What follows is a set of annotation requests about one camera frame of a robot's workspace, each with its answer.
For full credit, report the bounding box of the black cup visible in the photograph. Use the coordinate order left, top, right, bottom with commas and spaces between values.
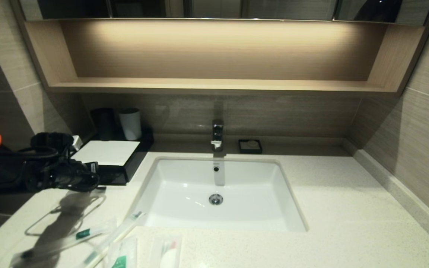
90, 108, 117, 141

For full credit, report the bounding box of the toothbrush with green label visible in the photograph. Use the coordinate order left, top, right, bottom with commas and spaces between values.
10, 220, 117, 268

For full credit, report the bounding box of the black amenity box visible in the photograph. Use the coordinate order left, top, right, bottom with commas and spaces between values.
71, 128, 155, 185

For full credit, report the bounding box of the white cup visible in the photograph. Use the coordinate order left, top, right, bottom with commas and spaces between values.
119, 108, 142, 141

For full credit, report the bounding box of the clear sachet with green print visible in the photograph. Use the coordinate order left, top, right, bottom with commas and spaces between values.
108, 236, 139, 268

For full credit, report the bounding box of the white sink basin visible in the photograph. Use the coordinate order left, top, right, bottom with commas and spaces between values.
131, 156, 308, 232

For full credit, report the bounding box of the clear packet with red item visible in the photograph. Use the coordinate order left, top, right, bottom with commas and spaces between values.
151, 234, 183, 268

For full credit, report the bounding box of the chrome faucet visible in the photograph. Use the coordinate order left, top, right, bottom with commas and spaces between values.
211, 119, 225, 153

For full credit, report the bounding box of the black soap dish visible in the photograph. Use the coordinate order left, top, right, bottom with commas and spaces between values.
238, 140, 263, 154

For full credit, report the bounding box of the mirror cabinet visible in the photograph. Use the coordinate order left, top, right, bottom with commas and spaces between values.
13, 0, 429, 23

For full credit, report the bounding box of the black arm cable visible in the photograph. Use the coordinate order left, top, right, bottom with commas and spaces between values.
0, 146, 60, 160

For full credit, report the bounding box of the wrapped toothbrush with wooden handle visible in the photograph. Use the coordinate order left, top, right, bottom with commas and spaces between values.
77, 211, 147, 268

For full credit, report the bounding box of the wooden wall shelf niche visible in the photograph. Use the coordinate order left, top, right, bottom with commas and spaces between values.
26, 20, 425, 95

